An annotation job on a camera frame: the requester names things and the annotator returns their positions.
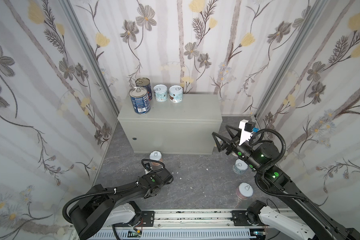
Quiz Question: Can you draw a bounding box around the orange label can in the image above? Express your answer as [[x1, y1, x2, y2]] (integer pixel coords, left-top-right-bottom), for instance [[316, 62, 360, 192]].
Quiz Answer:
[[150, 151, 163, 167]]

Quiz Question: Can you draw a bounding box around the pale blue label can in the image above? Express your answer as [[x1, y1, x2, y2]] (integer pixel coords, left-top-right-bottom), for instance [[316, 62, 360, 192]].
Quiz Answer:
[[169, 86, 183, 103]]

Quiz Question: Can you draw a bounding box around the light blue label can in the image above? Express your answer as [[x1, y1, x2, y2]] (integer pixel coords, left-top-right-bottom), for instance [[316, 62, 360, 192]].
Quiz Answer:
[[154, 85, 168, 103]]

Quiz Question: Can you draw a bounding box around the blue nutrition label can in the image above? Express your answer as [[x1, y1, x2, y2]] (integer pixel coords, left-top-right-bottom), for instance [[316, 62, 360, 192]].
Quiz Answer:
[[129, 87, 151, 115]]

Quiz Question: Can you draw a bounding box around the dark blue tomato can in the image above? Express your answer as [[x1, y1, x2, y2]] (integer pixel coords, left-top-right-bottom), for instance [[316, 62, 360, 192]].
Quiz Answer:
[[135, 78, 153, 101]]

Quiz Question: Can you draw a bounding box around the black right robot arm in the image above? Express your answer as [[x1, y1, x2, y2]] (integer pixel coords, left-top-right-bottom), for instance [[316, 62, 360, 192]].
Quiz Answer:
[[212, 126, 360, 240]]

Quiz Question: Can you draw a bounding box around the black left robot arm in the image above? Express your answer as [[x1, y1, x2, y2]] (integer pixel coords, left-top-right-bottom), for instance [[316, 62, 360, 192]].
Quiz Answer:
[[62, 168, 174, 240]]

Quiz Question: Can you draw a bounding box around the teal label can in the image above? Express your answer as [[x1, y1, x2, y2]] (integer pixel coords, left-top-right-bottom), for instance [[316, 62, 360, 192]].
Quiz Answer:
[[233, 159, 248, 175]]

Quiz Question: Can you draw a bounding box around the grey metal cabinet box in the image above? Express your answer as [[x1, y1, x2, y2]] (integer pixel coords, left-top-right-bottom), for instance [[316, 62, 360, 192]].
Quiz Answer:
[[118, 94, 223, 155]]

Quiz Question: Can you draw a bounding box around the pink label can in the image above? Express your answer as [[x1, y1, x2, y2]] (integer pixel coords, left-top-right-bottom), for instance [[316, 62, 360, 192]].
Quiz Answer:
[[236, 183, 254, 200]]

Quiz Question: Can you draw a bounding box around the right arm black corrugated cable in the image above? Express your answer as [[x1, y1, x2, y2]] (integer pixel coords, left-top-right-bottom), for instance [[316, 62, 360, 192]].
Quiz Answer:
[[248, 128, 310, 202]]

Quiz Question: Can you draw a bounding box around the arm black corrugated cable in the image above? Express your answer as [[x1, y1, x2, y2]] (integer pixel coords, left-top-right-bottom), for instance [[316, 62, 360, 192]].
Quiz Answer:
[[62, 158, 166, 224], [248, 128, 310, 202]]

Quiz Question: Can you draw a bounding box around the white slotted cable duct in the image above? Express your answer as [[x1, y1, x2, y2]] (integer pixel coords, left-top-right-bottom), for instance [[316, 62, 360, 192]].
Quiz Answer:
[[86, 229, 256, 240]]

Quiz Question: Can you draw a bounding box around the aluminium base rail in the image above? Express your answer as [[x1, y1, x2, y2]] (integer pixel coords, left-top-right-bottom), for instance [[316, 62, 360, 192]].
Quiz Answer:
[[68, 209, 289, 230]]

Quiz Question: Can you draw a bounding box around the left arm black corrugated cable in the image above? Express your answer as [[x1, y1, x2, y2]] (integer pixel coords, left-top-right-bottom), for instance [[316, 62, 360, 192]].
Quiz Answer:
[[62, 158, 166, 224]]

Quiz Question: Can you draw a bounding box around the aluminium corner frame right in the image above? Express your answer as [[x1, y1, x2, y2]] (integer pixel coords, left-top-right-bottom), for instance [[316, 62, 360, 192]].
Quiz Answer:
[[255, 1, 328, 120]]

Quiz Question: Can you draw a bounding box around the aluminium corner frame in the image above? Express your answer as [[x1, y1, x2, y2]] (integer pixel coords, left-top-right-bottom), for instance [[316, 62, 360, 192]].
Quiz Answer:
[[59, 0, 119, 118], [255, 1, 328, 120]]

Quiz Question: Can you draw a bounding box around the aluminium corner frame left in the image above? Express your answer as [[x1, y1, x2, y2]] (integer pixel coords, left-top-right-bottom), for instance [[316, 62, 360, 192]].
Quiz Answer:
[[59, 0, 119, 118]]

